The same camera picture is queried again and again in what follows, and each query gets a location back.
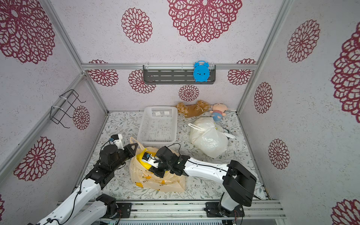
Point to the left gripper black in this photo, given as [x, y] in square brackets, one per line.
[131, 153]

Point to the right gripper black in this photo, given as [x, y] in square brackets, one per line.
[160, 166]

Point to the orange-yellow banana bunch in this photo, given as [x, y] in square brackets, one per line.
[139, 157]

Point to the beige plastic bag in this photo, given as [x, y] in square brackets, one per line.
[143, 178]

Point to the white plastic bag lemon print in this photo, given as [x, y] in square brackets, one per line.
[209, 137]

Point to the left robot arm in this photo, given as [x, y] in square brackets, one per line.
[68, 212]

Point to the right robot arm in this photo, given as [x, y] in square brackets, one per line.
[239, 183]

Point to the white perforated plastic basket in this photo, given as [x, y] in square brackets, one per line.
[158, 126]

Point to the brown teddy bear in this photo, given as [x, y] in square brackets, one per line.
[197, 109]

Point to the pink doll blue outfit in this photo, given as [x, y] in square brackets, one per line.
[218, 111]

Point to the blue alarm clock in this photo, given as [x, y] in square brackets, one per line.
[201, 71]

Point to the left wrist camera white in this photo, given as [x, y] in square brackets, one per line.
[117, 140]

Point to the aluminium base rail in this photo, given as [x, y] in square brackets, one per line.
[178, 210]

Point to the grey wall shelf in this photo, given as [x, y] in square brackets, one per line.
[173, 76]

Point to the black wire wall rack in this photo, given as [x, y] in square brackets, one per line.
[69, 97]

